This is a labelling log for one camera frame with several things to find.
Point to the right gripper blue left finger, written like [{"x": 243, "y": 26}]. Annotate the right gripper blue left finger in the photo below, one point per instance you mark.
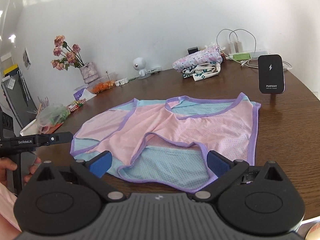
[{"x": 89, "y": 173}]

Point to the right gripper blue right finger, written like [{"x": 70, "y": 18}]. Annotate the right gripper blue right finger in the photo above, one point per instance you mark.
[{"x": 228, "y": 172}]

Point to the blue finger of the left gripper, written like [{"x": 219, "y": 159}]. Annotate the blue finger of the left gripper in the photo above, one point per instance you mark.
[{"x": 52, "y": 139}]

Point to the pink blue mesh garment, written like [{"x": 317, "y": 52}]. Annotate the pink blue mesh garment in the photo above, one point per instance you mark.
[{"x": 167, "y": 141}]

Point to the person's left hand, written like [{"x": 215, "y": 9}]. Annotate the person's left hand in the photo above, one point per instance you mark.
[{"x": 8, "y": 165}]

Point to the white bowl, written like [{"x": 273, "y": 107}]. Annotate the white bowl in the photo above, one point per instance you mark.
[{"x": 31, "y": 129}]

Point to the clear plastic bag with greens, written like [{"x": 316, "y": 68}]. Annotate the clear plastic bag with greens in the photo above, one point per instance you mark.
[{"x": 51, "y": 116}]

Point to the red checkered snack pack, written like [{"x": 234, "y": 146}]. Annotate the red checkered snack pack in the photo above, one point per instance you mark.
[{"x": 76, "y": 105}]

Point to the grey refrigerator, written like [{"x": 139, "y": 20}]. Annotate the grey refrigerator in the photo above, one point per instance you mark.
[{"x": 18, "y": 96}]

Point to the purple tissue pack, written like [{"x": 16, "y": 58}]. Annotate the purple tissue pack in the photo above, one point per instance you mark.
[{"x": 82, "y": 93}]

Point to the clear box of orange fruit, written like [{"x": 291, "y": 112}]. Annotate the clear box of orange fruit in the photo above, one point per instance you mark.
[{"x": 103, "y": 83}]

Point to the pink rose bouquet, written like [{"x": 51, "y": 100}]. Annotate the pink rose bouquet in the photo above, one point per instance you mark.
[{"x": 67, "y": 56}]

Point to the folded cream teal-flower cloth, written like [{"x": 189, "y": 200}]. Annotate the folded cream teal-flower cloth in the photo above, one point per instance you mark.
[{"x": 202, "y": 71}]

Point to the white power strip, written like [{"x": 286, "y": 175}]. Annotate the white power strip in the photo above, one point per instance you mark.
[{"x": 252, "y": 53}]

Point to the green sponge pack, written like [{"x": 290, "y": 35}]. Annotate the green sponge pack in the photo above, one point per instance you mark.
[{"x": 240, "y": 56}]

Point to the white robot figurine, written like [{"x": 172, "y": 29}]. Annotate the white robot figurine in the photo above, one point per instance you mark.
[{"x": 139, "y": 65}]

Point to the folded pink floral cloth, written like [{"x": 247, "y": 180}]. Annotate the folded pink floral cloth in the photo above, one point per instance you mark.
[{"x": 207, "y": 55}]

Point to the white digital clock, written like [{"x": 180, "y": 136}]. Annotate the white digital clock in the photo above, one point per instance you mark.
[{"x": 154, "y": 70}]

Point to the white usb charger left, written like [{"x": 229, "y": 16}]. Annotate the white usb charger left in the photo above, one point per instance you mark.
[{"x": 232, "y": 48}]

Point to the white usb charger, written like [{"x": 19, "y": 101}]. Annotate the white usb charger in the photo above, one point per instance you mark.
[
  {"x": 239, "y": 47},
  {"x": 232, "y": 48}
]

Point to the white usb charger right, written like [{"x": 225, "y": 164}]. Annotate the white usb charger right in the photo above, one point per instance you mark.
[{"x": 239, "y": 47}]

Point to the small black box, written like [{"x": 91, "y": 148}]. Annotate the small black box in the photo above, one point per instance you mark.
[{"x": 192, "y": 50}]

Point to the black wireless charger stand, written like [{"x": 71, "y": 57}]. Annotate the black wireless charger stand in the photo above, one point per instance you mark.
[{"x": 271, "y": 74}]

